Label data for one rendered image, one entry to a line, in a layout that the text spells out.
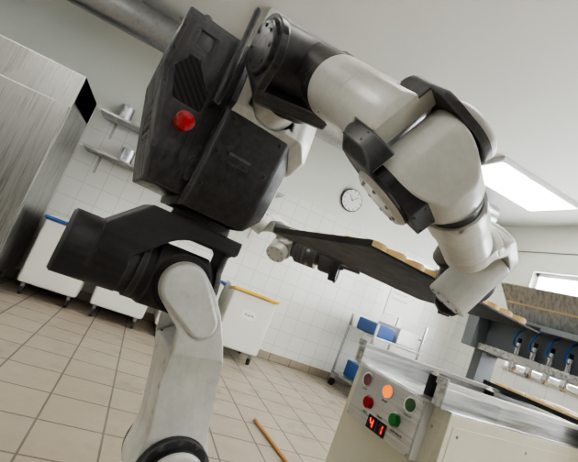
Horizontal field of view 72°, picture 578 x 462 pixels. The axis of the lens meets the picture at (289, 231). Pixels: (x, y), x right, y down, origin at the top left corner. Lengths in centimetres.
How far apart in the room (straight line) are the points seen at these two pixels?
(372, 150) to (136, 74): 484
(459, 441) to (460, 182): 79
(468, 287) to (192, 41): 58
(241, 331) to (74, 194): 236
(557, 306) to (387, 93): 148
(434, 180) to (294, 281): 487
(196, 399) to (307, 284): 458
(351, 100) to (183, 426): 64
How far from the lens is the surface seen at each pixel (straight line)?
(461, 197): 44
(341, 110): 49
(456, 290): 63
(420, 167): 43
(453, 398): 108
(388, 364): 132
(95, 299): 429
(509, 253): 62
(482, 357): 201
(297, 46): 61
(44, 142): 412
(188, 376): 79
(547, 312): 186
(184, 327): 73
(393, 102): 45
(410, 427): 110
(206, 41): 75
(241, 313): 443
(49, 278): 433
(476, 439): 118
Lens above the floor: 97
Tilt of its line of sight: 7 degrees up
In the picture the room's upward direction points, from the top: 22 degrees clockwise
